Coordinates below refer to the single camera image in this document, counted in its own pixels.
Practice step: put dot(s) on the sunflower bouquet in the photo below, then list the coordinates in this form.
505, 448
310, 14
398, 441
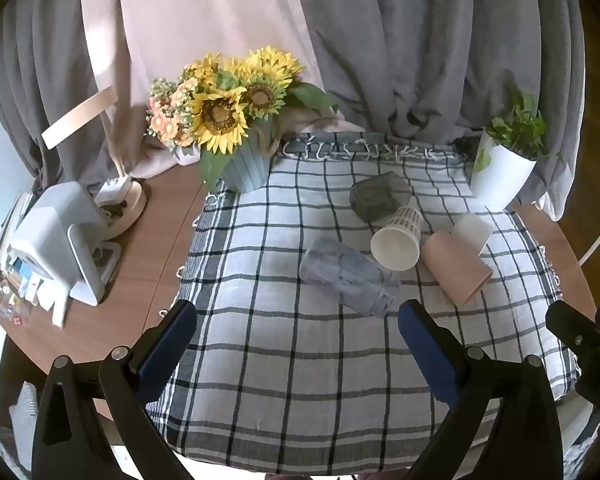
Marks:
220, 115

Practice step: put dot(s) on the pale pink curtain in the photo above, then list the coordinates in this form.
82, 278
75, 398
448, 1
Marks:
195, 15

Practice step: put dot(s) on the white radiator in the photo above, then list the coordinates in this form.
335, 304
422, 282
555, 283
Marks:
24, 420

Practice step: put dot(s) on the checked black and white tablecloth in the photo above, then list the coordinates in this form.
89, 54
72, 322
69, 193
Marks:
280, 360

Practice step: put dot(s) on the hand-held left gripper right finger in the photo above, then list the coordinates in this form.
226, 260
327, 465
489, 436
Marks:
425, 347

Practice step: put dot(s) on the clear plastic packaging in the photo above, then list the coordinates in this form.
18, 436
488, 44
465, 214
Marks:
15, 300

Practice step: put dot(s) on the grey curtain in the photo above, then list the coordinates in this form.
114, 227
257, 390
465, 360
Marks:
45, 60
430, 40

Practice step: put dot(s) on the blue-grey ribbed vase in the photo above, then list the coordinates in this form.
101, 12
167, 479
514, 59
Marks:
246, 170

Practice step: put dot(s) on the white cup with dotted pattern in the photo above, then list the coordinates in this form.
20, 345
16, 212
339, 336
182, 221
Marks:
395, 250

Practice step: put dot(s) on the white desktop appliance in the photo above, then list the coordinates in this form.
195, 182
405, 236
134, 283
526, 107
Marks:
55, 230

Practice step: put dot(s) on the pink cup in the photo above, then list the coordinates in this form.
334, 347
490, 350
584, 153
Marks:
455, 267

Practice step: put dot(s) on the dark green faceted cup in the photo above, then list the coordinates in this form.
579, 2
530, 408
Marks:
375, 197

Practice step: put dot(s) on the white desk lamp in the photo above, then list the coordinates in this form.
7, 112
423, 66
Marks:
125, 202

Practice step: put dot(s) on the small plain white cup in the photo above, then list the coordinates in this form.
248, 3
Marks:
475, 231

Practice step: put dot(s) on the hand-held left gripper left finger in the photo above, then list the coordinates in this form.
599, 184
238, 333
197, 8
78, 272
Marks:
167, 342

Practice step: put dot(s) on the white plant pot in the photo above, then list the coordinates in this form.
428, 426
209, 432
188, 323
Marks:
500, 175

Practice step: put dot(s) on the green leafy plant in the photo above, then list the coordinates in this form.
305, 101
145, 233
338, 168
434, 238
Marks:
522, 127

